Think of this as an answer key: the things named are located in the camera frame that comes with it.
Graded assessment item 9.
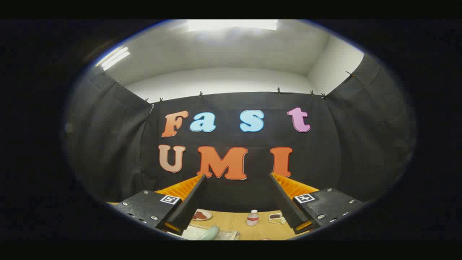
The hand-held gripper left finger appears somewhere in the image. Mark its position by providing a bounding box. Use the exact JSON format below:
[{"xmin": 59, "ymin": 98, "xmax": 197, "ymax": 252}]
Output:
[{"xmin": 115, "ymin": 174, "xmax": 207, "ymax": 236}]

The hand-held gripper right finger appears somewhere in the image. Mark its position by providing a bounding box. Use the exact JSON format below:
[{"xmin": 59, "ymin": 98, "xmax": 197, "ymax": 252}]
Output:
[{"xmin": 269, "ymin": 173, "xmax": 363, "ymax": 235}]

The pale green plate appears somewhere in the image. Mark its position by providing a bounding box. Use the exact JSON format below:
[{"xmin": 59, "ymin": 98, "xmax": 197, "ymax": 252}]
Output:
[{"xmin": 200, "ymin": 226, "xmax": 220, "ymax": 241}]

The white wire dish rack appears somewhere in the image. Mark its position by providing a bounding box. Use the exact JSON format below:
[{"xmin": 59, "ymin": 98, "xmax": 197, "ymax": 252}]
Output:
[{"xmin": 180, "ymin": 224, "xmax": 240, "ymax": 241}]

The beige round plate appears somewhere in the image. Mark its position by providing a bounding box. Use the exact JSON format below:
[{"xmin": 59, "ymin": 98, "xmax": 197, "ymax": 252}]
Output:
[{"xmin": 191, "ymin": 209, "xmax": 213, "ymax": 221}]

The ceiling tube light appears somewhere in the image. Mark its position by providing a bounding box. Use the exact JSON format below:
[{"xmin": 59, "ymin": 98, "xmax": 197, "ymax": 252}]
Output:
[{"xmin": 101, "ymin": 47, "xmax": 130, "ymax": 71}]

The rectangular ceiling light panel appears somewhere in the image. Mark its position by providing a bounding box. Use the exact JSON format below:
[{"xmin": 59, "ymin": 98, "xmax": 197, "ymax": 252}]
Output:
[{"xmin": 188, "ymin": 20, "xmax": 278, "ymax": 32}]

